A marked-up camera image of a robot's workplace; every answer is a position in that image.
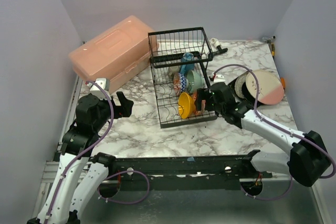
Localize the black wire dish rack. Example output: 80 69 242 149
148 27 217 129

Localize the blue floral mug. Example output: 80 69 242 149
180 52 194 75

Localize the pink plastic storage box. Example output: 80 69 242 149
69 16 154 93

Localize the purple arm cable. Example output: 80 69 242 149
46 81 115 221
214 63 336 179

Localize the black floral square plate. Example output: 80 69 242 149
228 71 249 100

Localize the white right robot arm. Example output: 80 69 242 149
195 82 335 187

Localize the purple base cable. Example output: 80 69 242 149
239 176 293 201
97 170 151 205

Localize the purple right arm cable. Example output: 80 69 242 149
214 63 336 179

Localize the pink and cream plate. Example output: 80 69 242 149
245 69 284 105

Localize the black round plate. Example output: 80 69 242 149
241 82 255 104

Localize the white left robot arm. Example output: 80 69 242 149
28 92 134 223

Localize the grey ceramic mug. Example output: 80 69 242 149
168 66 180 79

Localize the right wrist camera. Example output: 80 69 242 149
209 73 226 85

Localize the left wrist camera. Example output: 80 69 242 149
86 78 110 100

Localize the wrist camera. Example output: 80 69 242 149
209 73 226 85
86 78 110 100

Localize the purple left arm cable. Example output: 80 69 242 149
46 81 115 221

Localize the orange floral bowl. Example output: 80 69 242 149
192 91 204 116

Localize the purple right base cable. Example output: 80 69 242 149
239 176 293 201

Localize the mint green bowl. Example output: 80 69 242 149
186 70 205 93

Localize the blue patterned bowl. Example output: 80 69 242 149
173 73 188 96

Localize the black and white pipe fitting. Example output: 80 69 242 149
210 38 228 57

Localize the speckled white plate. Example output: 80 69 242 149
234 72 248 99

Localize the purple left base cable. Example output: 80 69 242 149
97 170 151 205

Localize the yellow bowl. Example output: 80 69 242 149
178 92 196 119

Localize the orange clamp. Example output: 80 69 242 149
280 78 286 89

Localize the yellow black tool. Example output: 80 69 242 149
271 43 275 58

